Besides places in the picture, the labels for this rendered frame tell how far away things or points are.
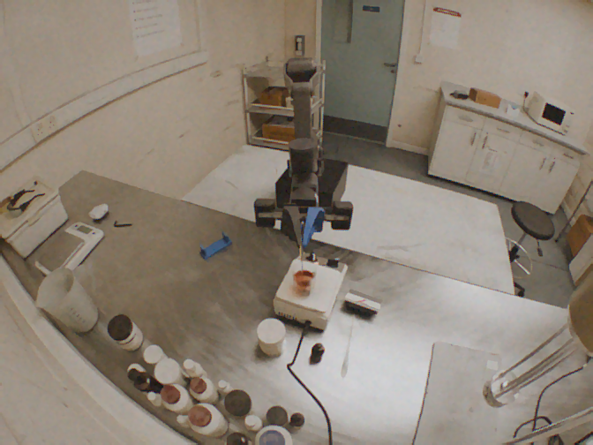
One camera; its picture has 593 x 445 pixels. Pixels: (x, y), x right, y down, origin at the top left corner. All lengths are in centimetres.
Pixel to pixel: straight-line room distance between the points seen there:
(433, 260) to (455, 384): 39
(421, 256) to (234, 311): 56
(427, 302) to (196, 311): 60
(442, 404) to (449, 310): 26
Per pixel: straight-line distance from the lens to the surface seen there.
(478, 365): 76
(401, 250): 89
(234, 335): 69
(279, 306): 65
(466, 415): 71
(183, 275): 83
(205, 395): 58
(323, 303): 62
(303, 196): 54
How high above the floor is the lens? 151
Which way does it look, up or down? 42 degrees down
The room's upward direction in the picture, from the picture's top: straight up
